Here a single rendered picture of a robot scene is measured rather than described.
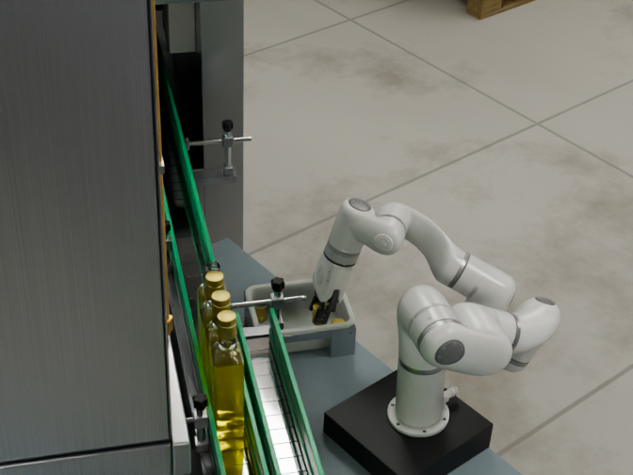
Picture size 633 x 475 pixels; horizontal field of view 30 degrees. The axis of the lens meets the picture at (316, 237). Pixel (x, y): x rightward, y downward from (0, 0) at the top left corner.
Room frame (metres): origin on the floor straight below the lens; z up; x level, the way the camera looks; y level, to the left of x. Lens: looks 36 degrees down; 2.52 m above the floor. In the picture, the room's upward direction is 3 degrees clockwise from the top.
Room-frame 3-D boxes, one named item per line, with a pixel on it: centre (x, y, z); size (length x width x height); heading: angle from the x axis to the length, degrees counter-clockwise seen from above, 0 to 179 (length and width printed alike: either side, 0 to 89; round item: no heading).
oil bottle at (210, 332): (1.66, 0.17, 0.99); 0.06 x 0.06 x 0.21; 15
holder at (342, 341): (2.02, 0.06, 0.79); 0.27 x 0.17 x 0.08; 104
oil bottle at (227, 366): (1.60, 0.15, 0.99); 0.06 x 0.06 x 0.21; 13
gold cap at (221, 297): (1.66, 0.17, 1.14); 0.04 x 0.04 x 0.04
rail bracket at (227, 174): (2.51, 0.26, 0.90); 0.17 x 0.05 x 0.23; 104
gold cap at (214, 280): (1.71, 0.18, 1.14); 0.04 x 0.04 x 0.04
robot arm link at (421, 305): (1.72, -0.22, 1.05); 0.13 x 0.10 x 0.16; 19
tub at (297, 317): (2.03, 0.03, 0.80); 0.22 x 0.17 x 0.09; 104
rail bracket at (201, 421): (1.54, 0.22, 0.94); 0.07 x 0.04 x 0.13; 104
